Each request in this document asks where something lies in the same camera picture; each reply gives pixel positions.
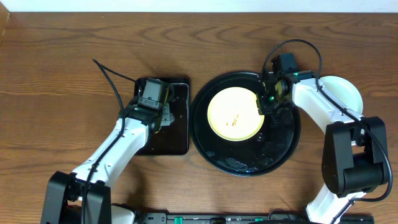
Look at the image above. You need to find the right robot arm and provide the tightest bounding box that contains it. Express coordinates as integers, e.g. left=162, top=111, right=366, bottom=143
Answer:
left=257, top=53, right=393, bottom=223

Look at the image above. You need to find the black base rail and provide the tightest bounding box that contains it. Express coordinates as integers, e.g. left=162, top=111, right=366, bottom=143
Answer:
left=136, top=208, right=375, bottom=224

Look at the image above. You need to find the black cable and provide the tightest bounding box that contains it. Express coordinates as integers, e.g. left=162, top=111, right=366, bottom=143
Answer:
left=260, top=39, right=394, bottom=224
left=80, top=58, right=139, bottom=224

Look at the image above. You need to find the right black cable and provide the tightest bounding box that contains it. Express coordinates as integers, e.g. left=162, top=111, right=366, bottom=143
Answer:
left=260, top=39, right=394, bottom=224

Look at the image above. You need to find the yellow plate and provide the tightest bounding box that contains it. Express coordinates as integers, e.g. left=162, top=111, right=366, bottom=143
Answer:
left=207, top=87, right=264, bottom=141

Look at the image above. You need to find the black rectangular water tray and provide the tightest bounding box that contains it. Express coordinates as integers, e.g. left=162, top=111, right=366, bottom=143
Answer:
left=137, top=78, right=190, bottom=156

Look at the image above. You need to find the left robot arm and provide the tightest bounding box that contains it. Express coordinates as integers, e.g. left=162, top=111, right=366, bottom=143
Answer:
left=41, top=78, right=175, bottom=223

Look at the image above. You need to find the black round tray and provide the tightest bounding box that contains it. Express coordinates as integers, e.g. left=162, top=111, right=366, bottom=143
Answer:
left=188, top=71, right=301, bottom=177

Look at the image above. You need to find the light blue plate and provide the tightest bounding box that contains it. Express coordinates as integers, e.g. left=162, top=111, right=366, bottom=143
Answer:
left=320, top=76, right=363, bottom=114

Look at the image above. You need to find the left black cable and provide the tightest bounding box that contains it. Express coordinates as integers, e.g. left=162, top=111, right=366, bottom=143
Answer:
left=80, top=58, right=139, bottom=224

